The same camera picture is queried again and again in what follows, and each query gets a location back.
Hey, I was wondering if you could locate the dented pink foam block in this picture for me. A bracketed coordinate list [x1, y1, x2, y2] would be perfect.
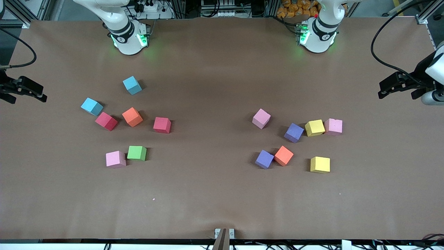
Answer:
[324, 118, 343, 136]

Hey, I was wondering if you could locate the green foam block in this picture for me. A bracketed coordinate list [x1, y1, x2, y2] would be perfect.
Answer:
[127, 145, 147, 161]

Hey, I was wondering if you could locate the red foam block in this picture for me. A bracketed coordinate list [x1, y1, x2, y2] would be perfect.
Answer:
[95, 111, 118, 132]
[153, 117, 172, 134]

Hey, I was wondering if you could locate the orange foam block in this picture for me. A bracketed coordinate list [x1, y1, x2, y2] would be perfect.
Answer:
[274, 145, 294, 167]
[122, 107, 144, 127]

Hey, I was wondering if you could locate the blue foam block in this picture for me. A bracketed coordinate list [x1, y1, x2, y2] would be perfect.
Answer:
[80, 97, 104, 116]
[122, 76, 143, 95]

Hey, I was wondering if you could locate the grey metal rod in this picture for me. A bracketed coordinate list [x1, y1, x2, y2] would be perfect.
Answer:
[382, 0, 417, 17]

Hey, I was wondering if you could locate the yellow foam block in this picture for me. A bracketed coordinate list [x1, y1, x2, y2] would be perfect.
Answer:
[305, 119, 326, 137]
[310, 156, 331, 174]

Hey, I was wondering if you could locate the purple foam block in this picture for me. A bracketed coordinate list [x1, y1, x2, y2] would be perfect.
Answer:
[284, 123, 305, 143]
[255, 150, 275, 169]

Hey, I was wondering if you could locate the orange snack bag pile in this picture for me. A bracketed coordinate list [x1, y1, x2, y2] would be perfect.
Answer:
[276, 0, 321, 18]

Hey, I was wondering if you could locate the white power strip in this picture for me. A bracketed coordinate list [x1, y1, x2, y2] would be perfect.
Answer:
[132, 0, 174, 20]

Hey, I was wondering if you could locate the white ribbed device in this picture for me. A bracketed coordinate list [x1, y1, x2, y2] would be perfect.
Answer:
[200, 0, 237, 18]

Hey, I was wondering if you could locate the aluminium frame profile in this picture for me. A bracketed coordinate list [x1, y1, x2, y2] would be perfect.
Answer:
[415, 0, 444, 25]
[7, 0, 52, 29]

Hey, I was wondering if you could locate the small metal bracket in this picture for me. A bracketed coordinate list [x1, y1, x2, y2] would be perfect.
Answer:
[214, 228, 235, 239]

